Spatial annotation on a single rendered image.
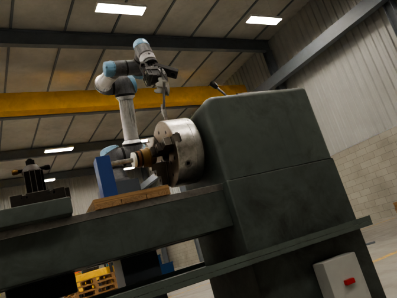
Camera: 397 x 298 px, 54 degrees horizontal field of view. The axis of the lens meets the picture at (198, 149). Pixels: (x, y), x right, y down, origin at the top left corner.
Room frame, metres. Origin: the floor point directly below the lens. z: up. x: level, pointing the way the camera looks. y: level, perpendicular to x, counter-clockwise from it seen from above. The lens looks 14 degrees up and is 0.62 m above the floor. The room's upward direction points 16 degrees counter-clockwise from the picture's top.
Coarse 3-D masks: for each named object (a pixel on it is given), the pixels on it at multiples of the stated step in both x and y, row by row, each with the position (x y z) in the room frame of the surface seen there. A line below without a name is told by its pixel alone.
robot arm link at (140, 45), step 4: (136, 40) 1.64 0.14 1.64; (140, 40) 1.64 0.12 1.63; (144, 40) 1.65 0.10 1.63; (136, 44) 1.63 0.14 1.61; (140, 44) 1.63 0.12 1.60; (144, 44) 1.63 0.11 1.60; (148, 44) 1.65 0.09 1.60; (136, 48) 1.64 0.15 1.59; (140, 48) 1.62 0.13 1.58; (144, 48) 1.62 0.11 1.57; (148, 48) 1.63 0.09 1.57; (136, 52) 1.64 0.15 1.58; (140, 52) 1.62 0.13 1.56; (144, 52) 1.62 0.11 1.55; (152, 52) 1.64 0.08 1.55; (136, 56) 1.66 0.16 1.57; (136, 60) 1.68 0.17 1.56
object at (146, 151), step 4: (148, 148) 1.66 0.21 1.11; (136, 152) 1.65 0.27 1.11; (140, 152) 1.65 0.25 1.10; (144, 152) 1.65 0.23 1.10; (148, 152) 1.66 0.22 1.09; (136, 156) 1.64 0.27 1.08; (140, 156) 1.64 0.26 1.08; (144, 156) 1.64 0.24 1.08; (148, 156) 1.65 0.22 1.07; (140, 160) 1.64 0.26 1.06; (144, 160) 1.65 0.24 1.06; (148, 160) 1.66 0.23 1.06; (152, 160) 1.68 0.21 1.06; (156, 160) 1.69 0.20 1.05; (140, 164) 1.65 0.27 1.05; (144, 164) 1.66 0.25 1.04; (148, 164) 1.67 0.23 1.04
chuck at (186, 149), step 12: (168, 120) 1.67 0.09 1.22; (180, 120) 1.67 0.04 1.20; (156, 132) 1.76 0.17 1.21; (168, 132) 1.63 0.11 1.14; (180, 132) 1.61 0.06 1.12; (180, 144) 1.60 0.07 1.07; (192, 144) 1.62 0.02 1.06; (168, 156) 1.79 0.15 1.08; (180, 156) 1.60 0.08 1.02; (192, 156) 1.63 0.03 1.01; (168, 168) 1.73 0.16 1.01; (180, 168) 1.63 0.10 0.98; (192, 168) 1.66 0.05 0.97; (180, 180) 1.68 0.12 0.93; (192, 180) 1.73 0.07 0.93
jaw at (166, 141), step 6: (162, 138) 1.60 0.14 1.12; (168, 138) 1.60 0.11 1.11; (174, 138) 1.60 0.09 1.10; (156, 144) 1.63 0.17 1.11; (162, 144) 1.62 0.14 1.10; (168, 144) 1.60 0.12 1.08; (150, 150) 1.65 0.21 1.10; (156, 150) 1.65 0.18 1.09; (162, 150) 1.63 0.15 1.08; (168, 150) 1.66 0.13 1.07; (156, 156) 1.67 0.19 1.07
